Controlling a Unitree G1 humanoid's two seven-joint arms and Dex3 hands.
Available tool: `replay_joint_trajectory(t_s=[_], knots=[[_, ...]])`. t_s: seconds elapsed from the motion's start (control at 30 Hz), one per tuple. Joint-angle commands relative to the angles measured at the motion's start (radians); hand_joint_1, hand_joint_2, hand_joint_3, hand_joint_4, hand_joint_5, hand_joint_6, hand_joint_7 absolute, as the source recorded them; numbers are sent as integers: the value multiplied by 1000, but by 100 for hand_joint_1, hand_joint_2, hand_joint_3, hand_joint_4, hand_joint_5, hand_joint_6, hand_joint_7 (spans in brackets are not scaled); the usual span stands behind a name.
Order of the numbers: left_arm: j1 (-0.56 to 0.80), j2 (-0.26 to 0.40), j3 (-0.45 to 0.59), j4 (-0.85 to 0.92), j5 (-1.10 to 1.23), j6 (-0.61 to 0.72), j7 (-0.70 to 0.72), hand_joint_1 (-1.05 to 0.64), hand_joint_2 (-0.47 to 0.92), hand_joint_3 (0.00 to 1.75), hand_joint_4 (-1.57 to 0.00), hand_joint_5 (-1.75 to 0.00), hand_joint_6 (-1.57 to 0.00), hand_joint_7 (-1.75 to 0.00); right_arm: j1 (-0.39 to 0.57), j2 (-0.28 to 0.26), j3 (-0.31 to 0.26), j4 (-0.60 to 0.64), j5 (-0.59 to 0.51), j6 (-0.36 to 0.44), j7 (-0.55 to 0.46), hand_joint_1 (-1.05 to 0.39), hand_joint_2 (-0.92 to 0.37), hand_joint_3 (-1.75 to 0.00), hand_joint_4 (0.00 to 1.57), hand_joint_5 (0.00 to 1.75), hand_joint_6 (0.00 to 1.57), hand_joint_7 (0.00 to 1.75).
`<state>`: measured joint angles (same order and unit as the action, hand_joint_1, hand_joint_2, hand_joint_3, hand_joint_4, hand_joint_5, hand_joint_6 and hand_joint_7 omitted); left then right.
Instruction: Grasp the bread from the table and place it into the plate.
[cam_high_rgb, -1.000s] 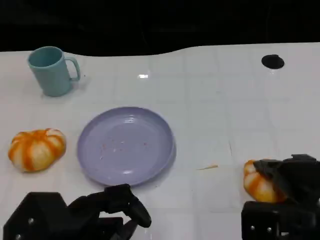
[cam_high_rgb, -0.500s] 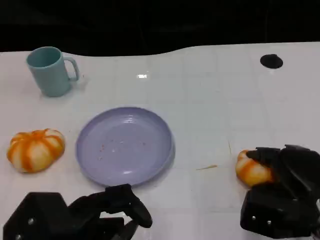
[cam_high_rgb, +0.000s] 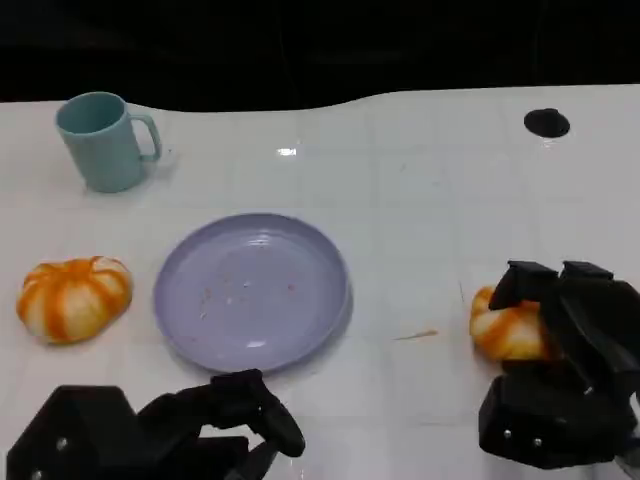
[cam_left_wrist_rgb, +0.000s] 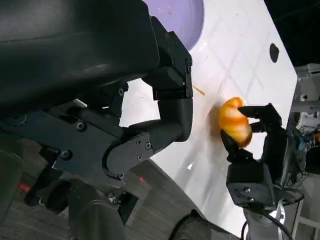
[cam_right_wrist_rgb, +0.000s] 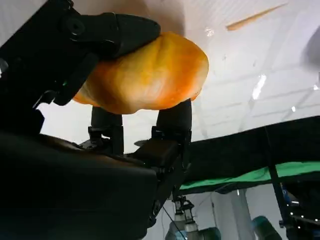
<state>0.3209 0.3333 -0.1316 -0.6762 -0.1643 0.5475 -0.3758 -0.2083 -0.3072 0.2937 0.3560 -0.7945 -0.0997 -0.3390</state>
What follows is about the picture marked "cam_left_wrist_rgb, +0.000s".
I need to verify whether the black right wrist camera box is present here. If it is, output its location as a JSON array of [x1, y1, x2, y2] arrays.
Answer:
[[225, 161, 276, 209]]

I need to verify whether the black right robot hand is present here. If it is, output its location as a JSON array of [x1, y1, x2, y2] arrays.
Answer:
[[219, 102, 289, 165]]

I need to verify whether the orange white toy bread roll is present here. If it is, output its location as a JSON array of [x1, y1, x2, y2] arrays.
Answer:
[[218, 96, 253, 149]]

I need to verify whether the black cloth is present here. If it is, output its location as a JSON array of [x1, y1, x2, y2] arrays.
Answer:
[[266, 0, 320, 68]]

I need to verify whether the lilac plate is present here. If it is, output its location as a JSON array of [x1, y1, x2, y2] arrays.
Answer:
[[144, 0, 206, 51]]

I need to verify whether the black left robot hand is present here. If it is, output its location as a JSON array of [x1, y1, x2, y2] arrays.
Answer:
[[0, 0, 194, 185]]

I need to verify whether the thin orange sliver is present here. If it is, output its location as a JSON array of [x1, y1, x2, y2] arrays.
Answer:
[[192, 84, 207, 97]]

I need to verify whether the white workshop machine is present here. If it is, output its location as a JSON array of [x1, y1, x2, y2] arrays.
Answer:
[[291, 62, 320, 132]]

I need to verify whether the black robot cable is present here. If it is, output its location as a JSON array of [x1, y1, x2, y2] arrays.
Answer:
[[241, 186, 305, 240]]

